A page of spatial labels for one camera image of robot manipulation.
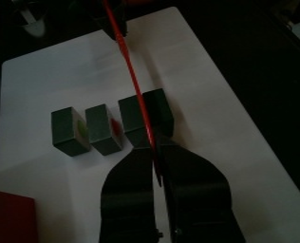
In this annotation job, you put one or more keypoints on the red rectangular block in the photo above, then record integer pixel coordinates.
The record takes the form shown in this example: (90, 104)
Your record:
(9, 218)

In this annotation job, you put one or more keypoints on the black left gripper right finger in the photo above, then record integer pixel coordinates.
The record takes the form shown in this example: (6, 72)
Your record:
(198, 202)

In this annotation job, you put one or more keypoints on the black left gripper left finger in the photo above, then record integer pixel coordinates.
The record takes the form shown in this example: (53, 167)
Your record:
(128, 202)

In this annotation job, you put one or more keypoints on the red toy knife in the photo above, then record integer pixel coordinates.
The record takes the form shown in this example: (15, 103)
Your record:
(132, 69)

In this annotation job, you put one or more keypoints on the small white plastic piece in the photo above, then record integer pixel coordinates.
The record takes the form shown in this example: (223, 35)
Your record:
(34, 27)

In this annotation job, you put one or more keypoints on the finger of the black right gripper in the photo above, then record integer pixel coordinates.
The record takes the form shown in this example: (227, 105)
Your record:
(104, 22)
(122, 19)

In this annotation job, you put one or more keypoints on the dark green sushi piece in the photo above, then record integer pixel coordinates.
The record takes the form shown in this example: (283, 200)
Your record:
(132, 120)
(66, 129)
(100, 126)

